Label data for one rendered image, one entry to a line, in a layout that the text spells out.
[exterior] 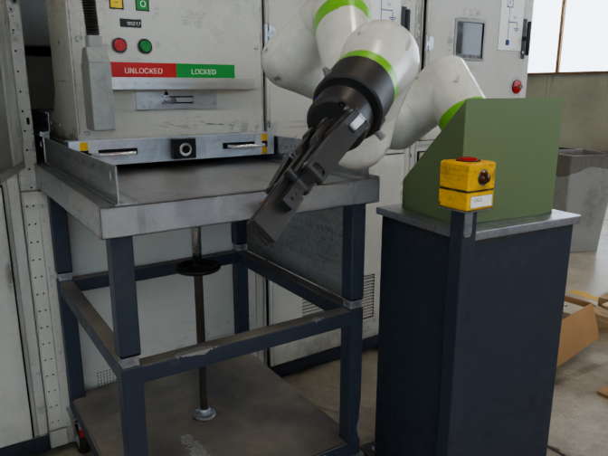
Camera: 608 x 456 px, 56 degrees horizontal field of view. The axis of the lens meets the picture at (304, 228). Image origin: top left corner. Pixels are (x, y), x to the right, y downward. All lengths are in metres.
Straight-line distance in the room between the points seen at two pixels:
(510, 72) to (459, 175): 1.55
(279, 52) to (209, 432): 0.96
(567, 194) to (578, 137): 6.08
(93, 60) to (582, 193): 3.26
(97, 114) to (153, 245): 0.60
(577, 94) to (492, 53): 7.47
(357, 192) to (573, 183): 2.79
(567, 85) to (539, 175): 8.70
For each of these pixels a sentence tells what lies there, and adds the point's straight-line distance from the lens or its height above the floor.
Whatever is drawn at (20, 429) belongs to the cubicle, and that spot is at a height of 0.10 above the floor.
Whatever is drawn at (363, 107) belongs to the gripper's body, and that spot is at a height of 1.02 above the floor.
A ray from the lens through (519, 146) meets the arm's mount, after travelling 1.38.
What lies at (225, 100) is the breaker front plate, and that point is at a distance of 1.54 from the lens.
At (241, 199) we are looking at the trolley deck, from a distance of 1.11.
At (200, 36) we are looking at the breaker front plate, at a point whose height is 1.17.
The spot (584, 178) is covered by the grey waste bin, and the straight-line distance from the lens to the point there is 3.99.
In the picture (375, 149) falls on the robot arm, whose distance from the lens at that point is 0.86.
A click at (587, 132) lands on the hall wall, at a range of 9.93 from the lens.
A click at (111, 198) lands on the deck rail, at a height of 0.85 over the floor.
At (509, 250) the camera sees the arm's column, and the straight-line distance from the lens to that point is 1.35.
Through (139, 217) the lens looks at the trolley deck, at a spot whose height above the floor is 0.82.
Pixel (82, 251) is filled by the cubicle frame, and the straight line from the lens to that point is 1.74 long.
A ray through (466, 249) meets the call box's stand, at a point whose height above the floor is 0.72.
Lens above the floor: 1.04
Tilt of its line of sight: 14 degrees down
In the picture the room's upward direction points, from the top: straight up
